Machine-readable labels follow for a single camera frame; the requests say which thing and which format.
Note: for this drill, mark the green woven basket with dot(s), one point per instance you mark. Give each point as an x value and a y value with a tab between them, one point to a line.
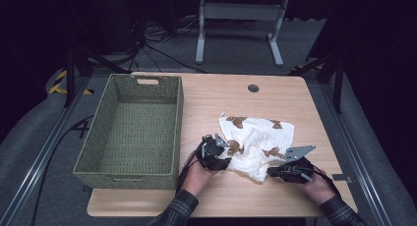
144	121

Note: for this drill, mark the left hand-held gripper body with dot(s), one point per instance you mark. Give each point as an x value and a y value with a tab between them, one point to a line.
211	152

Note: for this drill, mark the yellow black hazard tape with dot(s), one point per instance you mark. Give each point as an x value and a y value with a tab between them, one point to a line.
59	83

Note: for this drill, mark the white cloth with brown print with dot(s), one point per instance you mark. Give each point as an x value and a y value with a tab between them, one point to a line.
259	137

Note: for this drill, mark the white metal table frame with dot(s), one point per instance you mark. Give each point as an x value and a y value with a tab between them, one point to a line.
241	11

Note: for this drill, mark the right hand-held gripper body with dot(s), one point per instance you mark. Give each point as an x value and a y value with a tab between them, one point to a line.
296	172

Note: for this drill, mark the black tripod stand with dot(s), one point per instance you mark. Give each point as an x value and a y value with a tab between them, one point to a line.
70	75
337	82

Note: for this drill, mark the person's right hand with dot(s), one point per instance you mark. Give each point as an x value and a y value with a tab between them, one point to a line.
318	190

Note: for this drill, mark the grey metal floor rail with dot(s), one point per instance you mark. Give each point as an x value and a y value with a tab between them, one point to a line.
357	147
39	160

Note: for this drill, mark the grey round table grommet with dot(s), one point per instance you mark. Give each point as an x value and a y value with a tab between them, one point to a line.
253	88

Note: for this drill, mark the person's left hand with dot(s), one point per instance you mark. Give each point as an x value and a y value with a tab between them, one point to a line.
196	180

